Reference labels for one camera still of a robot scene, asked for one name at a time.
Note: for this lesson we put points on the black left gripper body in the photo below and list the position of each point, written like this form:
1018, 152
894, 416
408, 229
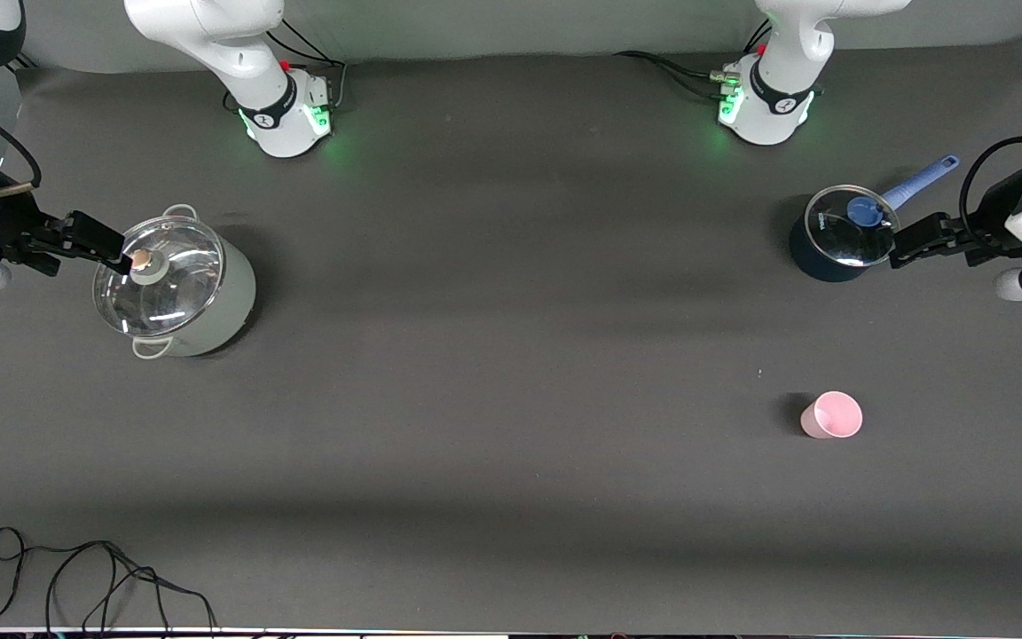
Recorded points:
995, 224

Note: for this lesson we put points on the pink plastic cup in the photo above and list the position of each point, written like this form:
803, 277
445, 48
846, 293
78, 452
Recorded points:
835, 415

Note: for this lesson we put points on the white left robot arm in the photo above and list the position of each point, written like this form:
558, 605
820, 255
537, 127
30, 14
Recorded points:
790, 44

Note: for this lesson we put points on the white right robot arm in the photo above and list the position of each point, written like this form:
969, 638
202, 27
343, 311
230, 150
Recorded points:
245, 53

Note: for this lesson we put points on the glass lid with blue knob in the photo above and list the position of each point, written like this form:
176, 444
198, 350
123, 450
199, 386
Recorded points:
839, 240

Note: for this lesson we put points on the glass lid with beige knob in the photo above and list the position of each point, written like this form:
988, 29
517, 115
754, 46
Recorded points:
174, 284

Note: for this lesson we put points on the dark blue saucepan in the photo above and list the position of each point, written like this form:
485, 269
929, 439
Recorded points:
817, 266

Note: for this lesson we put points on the pale green cooking pot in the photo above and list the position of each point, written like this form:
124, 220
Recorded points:
231, 302

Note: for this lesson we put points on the dark grey table mat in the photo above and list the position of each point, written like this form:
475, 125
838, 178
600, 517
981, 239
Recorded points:
511, 399

